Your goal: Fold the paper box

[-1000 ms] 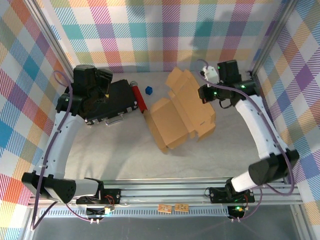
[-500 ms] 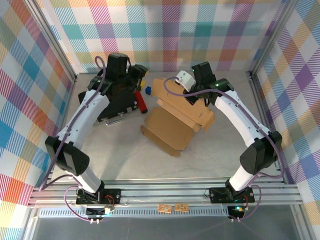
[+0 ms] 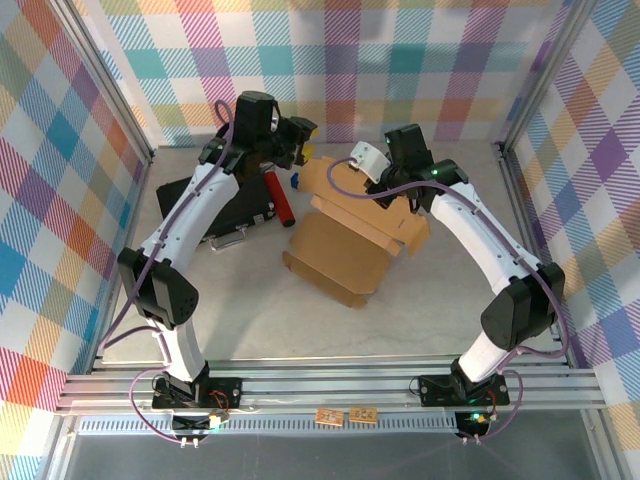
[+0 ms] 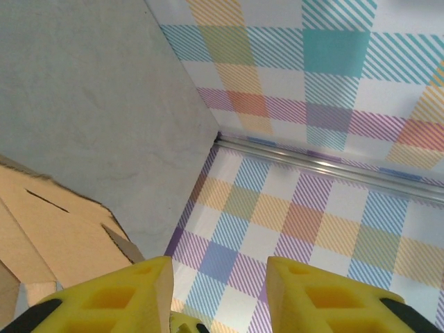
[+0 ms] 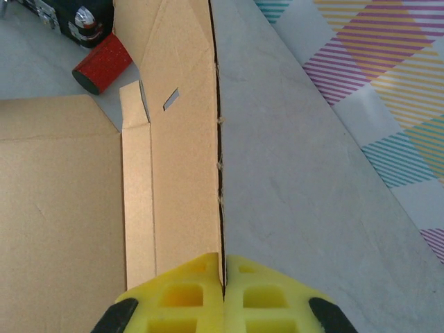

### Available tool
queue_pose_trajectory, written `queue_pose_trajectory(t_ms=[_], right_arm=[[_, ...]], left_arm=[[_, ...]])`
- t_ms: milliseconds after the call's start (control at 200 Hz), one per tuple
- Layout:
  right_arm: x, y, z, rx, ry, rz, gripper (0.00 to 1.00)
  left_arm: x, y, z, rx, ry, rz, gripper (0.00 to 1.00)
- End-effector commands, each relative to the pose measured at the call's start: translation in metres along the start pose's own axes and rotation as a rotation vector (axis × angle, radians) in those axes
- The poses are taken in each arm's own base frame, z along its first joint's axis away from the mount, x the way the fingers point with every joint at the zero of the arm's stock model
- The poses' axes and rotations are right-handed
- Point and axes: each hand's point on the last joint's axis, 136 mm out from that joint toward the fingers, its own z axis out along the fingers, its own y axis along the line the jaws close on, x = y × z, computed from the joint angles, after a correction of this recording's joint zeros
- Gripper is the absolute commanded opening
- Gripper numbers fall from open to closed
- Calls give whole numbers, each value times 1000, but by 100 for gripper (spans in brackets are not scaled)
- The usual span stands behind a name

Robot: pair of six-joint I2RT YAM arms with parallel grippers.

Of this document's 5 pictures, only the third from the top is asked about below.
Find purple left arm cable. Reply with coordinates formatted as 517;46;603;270
99;99;237;446

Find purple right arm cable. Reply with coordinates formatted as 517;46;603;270
327;155;574;444

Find aluminium frame side rail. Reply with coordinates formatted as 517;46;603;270
88;152;157;375
497;147;576;370

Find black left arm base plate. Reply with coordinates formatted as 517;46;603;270
152;376;244;412

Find slotted grey cable duct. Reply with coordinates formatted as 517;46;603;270
74;417;464;436

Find small wooden tags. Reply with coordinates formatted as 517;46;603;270
314;407;345;427

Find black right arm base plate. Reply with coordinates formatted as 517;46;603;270
417;373;511;408

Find aluminium frame cross rail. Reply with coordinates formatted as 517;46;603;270
54;352;609;416

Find red microphone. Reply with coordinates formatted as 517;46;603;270
263;171;297;228

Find brown cardboard box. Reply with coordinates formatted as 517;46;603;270
282;156;432;310

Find aluminium frame post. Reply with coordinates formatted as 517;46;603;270
494;0;601;156
47;0;156;164

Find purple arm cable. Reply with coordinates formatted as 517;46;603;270
99;99;237;446
327;155;574;444

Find black cable connector bracket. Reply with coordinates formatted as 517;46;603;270
456;410;495;445
172;409;225;449

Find black carry case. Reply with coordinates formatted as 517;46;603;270
155;172;277;252

